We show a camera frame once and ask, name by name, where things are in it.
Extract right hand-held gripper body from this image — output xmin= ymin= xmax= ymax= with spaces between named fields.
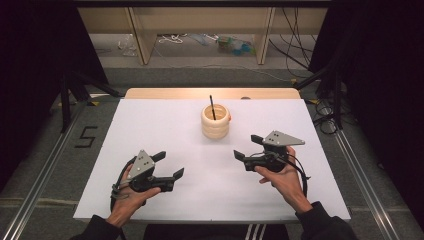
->
xmin=243 ymin=130 xmax=306 ymax=174

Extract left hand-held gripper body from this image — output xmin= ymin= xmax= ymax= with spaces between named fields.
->
xmin=126 ymin=149 xmax=176 ymax=193

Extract beige ribbed pen holder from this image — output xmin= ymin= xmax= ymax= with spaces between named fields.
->
xmin=200 ymin=103 xmax=232 ymax=140

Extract black pen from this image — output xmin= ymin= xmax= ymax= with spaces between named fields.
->
xmin=209 ymin=94 xmax=217 ymax=121

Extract person's right hand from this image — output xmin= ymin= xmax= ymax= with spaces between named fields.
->
xmin=254 ymin=146 xmax=313 ymax=214

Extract person's left hand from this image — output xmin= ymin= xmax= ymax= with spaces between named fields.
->
xmin=106 ymin=184 xmax=162 ymax=228

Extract white board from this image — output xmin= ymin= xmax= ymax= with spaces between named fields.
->
xmin=73 ymin=98 xmax=352 ymax=223

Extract person's legs in striped pants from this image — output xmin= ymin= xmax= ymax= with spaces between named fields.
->
xmin=142 ymin=223 xmax=290 ymax=240

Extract black metal stand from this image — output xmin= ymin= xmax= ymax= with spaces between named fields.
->
xmin=59 ymin=68 xmax=124 ymax=134
xmin=293 ymin=63 xmax=344 ymax=131

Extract colourful plastic packets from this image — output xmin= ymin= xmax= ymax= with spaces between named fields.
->
xmin=215 ymin=35 xmax=257 ymax=57

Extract clear plastic bag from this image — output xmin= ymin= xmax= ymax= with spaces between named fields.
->
xmin=117 ymin=34 xmax=138 ymax=57

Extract wooden shelf unit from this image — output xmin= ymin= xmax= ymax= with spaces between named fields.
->
xmin=79 ymin=7 xmax=329 ymax=66

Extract dark curtain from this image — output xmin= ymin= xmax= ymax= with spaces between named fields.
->
xmin=308 ymin=0 xmax=424 ymax=231
xmin=0 ymin=0 xmax=110 ymax=191

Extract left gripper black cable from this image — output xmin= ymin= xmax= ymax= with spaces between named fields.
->
xmin=109 ymin=155 xmax=138 ymax=213

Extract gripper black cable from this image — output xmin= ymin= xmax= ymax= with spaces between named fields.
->
xmin=251 ymin=150 xmax=312 ymax=198
xmin=109 ymin=155 xmax=138 ymax=213

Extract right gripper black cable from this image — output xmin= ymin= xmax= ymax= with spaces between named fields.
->
xmin=251 ymin=150 xmax=312 ymax=198

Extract coiled black floor cable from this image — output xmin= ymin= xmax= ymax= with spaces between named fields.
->
xmin=312 ymin=99 xmax=340 ymax=136

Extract aluminium floor rail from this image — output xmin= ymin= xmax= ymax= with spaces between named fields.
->
xmin=333 ymin=128 xmax=398 ymax=240
xmin=0 ymin=103 xmax=88 ymax=240

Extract hanging black cables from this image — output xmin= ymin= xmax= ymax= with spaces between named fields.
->
xmin=268 ymin=7 xmax=318 ymax=72

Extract white cord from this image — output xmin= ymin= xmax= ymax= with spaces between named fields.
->
xmin=158 ymin=33 xmax=188 ymax=45

